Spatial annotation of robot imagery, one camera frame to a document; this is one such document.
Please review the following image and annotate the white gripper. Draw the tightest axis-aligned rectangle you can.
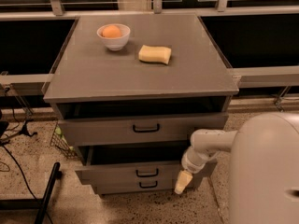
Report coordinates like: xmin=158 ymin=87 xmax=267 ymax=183
xmin=174 ymin=147 xmax=218 ymax=194

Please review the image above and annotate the grey drawer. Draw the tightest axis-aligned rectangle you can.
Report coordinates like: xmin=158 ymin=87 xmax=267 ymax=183
xmin=59 ymin=112 xmax=228 ymax=146
xmin=92 ymin=179 xmax=176 ymax=195
xmin=76 ymin=140 xmax=190 ymax=187

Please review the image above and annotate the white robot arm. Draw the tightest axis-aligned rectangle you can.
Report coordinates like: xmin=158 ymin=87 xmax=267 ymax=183
xmin=175 ymin=112 xmax=299 ymax=224

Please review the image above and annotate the grey bottom drawer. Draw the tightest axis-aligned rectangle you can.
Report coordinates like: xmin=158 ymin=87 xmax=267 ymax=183
xmin=92 ymin=179 xmax=176 ymax=195

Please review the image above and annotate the grey top drawer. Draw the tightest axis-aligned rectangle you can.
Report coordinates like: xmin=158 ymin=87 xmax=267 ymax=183
xmin=59 ymin=112 xmax=228 ymax=146

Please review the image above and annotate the grey drawer cabinet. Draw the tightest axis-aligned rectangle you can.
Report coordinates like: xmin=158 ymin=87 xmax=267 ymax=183
xmin=42 ymin=13 xmax=240 ymax=198

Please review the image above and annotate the yellow sponge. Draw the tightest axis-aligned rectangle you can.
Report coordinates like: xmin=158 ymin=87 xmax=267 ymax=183
xmin=138 ymin=45 xmax=172 ymax=64

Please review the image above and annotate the metal window railing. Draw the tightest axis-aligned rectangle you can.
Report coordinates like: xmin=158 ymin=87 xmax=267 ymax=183
xmin=0 ymin=0 xmax=299 ymax=98

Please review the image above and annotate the white ceramic bowl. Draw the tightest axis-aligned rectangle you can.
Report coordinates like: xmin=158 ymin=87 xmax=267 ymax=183
xmin=96 ymin=23 xmax=131 ymax=51

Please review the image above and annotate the orange fruit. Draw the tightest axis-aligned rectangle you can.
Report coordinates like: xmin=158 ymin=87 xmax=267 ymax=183
xmin=102 ymin=25 xmax=121 ymax=38

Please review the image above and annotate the black metal stand leg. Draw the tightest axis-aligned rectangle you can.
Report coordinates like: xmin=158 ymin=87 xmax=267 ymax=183
xmin=0 ymin=162 xmax=62 ymax=224

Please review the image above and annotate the wire mesh basket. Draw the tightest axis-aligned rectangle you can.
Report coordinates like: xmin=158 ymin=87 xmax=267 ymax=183
xmin=50 ymin=125 xmax=77 ymax=159

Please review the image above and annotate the black floor cable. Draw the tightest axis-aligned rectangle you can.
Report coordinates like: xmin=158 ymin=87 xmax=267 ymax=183
xmin=0 ymin=109 xmax=54 ymax=224

